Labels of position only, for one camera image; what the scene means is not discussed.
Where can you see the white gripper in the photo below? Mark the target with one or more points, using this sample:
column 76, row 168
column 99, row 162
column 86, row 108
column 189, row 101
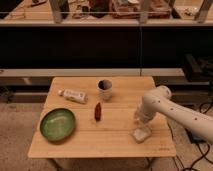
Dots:
column 144, row 114

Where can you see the white sponge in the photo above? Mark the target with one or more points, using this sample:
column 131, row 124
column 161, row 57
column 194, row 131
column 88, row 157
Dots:
column 141, row 134

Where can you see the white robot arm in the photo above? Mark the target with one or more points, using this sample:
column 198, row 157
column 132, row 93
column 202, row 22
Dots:
column 159, row 100

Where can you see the green ceramic bowl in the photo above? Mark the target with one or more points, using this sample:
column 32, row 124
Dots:
column 57, row 124

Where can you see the white paper cup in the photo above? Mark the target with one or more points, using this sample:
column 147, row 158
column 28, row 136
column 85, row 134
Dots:
column 105, row 89

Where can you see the wooden table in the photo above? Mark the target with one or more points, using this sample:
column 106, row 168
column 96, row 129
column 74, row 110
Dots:
column 111, row 137

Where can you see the white tube bottle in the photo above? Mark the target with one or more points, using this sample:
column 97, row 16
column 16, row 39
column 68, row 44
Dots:
column 75, row 96

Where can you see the wooden workbench shelf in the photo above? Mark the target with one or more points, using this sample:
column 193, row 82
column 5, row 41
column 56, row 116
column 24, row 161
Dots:
column 106, row 13

